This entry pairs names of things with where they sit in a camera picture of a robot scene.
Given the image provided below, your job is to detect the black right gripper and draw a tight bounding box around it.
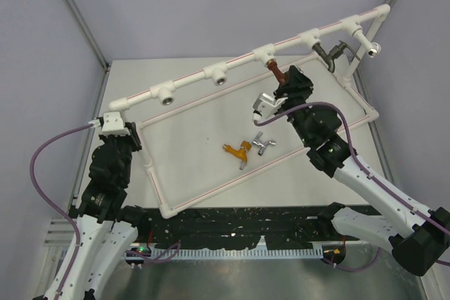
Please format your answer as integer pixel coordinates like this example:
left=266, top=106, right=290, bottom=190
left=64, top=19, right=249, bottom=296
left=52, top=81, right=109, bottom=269
left=274, top=65, right=314, bottom=146

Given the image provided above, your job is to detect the brown faucet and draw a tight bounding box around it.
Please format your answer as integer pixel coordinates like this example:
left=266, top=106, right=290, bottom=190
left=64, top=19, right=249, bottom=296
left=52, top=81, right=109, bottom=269
left=266, top=60, right=289, bottom=86

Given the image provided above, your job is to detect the orange faucet blue knob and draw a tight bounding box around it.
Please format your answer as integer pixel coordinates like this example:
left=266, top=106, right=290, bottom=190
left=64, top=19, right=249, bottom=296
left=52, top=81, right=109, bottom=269
left=222, top=141, right=252, bottom=170

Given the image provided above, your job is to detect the white PVC pipe frame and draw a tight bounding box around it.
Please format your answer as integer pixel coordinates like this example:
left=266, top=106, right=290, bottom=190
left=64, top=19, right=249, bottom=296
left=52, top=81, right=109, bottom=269
left=103, top=4, right=390, bottom=219

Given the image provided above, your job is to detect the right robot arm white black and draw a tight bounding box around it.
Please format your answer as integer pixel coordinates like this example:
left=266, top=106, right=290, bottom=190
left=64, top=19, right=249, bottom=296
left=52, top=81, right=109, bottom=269
left=274, top=65, right=449, bottom=276

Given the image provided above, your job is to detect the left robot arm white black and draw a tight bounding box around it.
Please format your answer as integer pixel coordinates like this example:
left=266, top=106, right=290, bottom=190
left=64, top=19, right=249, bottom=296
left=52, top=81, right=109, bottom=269
left=30, top=114, right=150, bottom=299

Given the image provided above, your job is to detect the dark bronze installed faucet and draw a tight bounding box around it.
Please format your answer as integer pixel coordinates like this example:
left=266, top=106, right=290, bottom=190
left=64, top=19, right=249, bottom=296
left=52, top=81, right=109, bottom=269
left=312, top=41, right=361, bottom=73

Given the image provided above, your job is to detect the chrome faucet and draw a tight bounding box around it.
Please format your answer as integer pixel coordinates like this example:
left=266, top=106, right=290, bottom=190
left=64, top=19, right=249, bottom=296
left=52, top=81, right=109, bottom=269
left=251, top=131, right=276, bottom=156

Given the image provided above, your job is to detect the white installed faucet chrome tip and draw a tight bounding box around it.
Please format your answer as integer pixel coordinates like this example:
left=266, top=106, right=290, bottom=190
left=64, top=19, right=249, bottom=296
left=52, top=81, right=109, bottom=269
left=352, top=29, right=381, bottom=58

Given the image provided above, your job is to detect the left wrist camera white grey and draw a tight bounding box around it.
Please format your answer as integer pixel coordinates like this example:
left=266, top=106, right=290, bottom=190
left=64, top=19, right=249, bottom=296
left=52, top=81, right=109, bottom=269
left=89, top=112, right=129, bottom=136

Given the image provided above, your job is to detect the wrist camera white grey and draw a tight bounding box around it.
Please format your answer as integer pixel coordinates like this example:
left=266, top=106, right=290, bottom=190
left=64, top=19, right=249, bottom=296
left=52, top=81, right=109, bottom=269
left=89, top=112, right=129, bottom=136
left=252, top=93, right=288, bottom=122

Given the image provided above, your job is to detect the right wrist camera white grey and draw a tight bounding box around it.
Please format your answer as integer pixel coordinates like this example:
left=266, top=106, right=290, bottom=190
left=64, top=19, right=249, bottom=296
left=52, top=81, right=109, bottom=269
left=252, top=93, right=288, bottom=122

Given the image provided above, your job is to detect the aluminium frame rail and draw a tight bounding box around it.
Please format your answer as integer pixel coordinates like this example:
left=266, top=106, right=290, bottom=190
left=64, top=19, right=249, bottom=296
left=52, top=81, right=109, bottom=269
left=44, top=219, right=75, bottom=247

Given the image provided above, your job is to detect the slotted grey cable duct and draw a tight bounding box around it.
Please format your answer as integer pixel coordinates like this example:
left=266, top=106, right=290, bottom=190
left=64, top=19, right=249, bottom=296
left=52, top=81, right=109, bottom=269
left=122, top=245, right=323, bottom=261

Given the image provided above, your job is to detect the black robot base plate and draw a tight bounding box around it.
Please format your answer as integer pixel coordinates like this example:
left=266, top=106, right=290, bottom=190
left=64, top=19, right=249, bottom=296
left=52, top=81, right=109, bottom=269
left=118, top=206, right=342, bottom=250

